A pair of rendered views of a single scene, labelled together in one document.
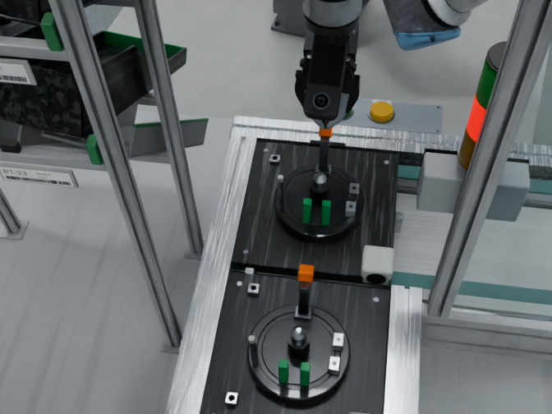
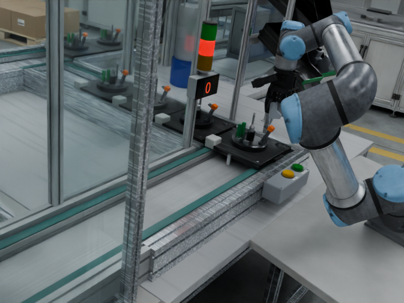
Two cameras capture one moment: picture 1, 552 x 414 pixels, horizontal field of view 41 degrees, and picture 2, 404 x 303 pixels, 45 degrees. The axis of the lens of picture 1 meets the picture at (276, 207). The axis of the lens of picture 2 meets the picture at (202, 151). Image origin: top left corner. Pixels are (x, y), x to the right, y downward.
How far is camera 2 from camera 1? 2.04 m
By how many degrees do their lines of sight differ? 82
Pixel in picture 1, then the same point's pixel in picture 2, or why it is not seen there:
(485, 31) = (355, 276)
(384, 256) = (213, 137)
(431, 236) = (219, 171)
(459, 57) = (335, 254)
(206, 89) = not seen: hidden behind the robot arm
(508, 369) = not seen: hidden behind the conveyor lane
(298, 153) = (278, 150)
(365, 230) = (229, 146)
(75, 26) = not seen: outside the picture
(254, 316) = (216, 122)
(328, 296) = (210, 131)
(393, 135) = (272, 172)
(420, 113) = (280, 182)
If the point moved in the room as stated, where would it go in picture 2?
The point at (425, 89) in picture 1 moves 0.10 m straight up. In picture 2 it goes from (315, 231) to (322, 204)
